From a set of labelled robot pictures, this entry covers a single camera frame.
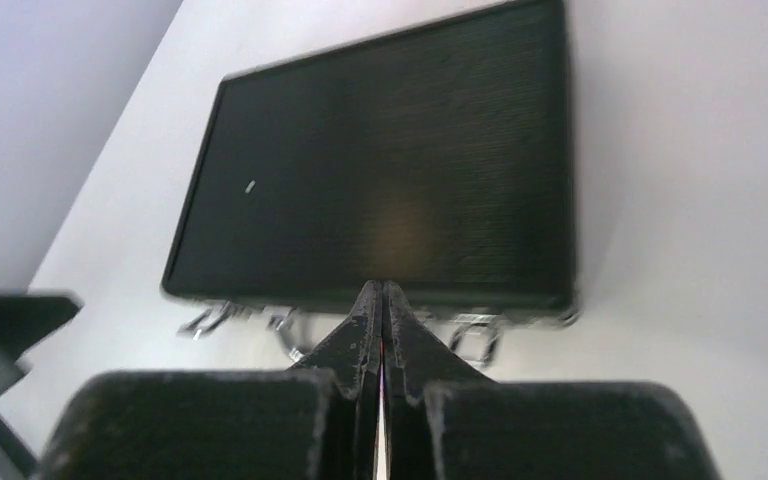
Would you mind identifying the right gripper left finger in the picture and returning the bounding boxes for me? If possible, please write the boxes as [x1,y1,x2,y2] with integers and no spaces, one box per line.
[39,281,383,479]

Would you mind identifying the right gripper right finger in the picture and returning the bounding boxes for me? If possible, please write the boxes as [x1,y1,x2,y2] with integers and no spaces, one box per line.
[381,282,720,479]

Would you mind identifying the black aluminium poker case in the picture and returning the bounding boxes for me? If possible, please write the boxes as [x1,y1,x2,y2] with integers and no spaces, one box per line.
[161,1,579,367]

